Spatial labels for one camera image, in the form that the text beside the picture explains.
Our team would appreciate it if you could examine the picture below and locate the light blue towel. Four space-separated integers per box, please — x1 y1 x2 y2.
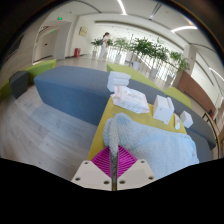
102 112 200 181

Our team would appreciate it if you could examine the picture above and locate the long grey bench seat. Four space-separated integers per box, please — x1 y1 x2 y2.
34 64 174 127

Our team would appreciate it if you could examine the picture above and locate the person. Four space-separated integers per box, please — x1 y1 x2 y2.
98 31 111 62

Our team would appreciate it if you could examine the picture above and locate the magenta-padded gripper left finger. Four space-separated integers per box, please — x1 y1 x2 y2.
70 146 113 192

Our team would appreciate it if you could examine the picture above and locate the wooden black-framed table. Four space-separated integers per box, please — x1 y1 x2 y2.
201 111 224 158

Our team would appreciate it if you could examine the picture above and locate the dark grey cube stool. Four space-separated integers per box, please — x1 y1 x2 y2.
8 70 30 100

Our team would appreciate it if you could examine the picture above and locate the pink white wipes pack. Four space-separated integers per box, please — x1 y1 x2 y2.
110 85 151 115

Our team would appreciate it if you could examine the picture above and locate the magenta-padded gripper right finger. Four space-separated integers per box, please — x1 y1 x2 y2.
116 145 157 191

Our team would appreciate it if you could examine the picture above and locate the small white box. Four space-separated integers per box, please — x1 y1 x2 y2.
179 110 194 129

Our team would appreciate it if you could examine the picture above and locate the yellow ottoman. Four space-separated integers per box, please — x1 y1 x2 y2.
87 96 188 162

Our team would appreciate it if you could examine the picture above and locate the green bench seat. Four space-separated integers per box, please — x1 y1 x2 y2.
163 86 193 110
106 63 162 91
0 59 57 101

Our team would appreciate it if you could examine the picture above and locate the wooden reception counter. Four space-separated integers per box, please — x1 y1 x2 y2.
176 71 218 116

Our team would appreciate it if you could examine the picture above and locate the yellow wall picture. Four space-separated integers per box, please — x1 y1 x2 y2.
78 26 89 38

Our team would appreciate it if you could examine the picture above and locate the potted green plant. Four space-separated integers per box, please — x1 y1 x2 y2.
131 36 155 72
149 46 170 80
113 37 131 64
168 50 190 85
90 38 103 57

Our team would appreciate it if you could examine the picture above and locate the white tube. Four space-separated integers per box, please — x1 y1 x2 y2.
174 114 182 131

